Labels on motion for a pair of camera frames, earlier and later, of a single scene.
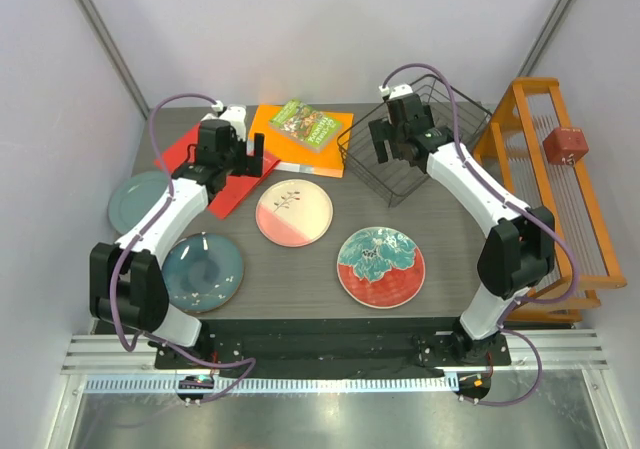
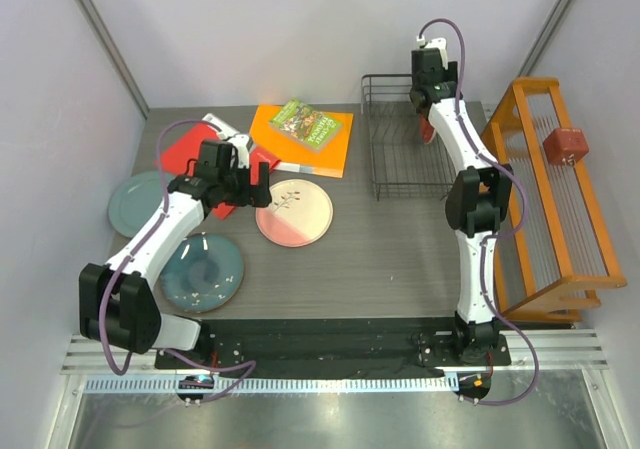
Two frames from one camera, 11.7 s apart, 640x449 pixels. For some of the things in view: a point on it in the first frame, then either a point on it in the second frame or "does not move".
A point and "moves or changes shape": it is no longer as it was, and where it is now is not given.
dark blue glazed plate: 203,273 does not move
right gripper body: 394,144 -> 450,74
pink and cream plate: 294,213 does not move
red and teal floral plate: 381,267 moves or changes shape
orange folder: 330,161 does not move
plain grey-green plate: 134,198 does not move
